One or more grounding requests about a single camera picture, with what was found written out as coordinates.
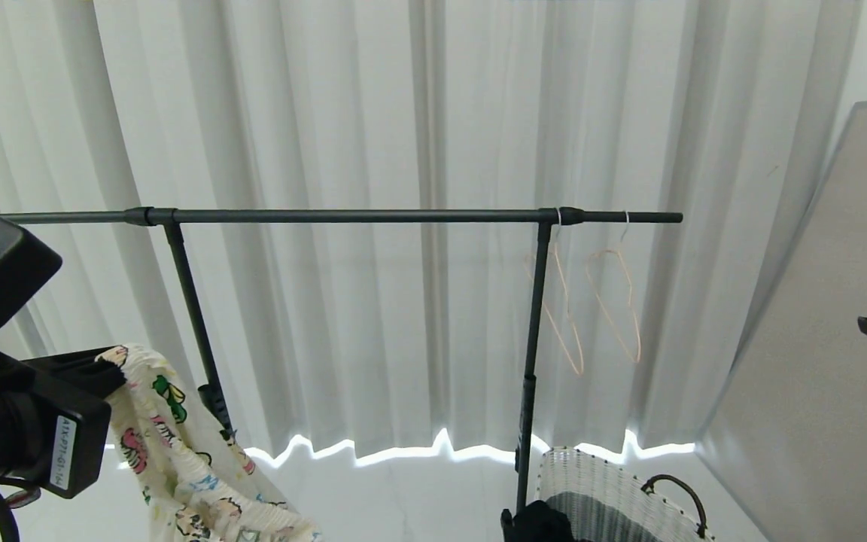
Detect black garment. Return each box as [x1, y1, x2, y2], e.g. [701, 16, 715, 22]
[509, 499, 577, 542]

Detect cream printed garment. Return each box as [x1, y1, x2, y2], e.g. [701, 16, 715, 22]
[95, 344, 321, 542]

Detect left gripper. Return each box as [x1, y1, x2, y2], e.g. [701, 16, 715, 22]
[0, 376, 112, 499]

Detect pink clothes hanger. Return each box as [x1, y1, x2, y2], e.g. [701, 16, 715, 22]
[524, 218, 585, 377]
[584, 212, 643, 364]

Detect black clothes rack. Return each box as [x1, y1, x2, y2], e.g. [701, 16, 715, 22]
[0, 206, 684, 542]

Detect white curtain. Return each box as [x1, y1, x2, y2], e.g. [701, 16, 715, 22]
[0, 0, 863, 460]

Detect white laundry basket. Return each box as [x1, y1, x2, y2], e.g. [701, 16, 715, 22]
[537, 446, 716, 542]

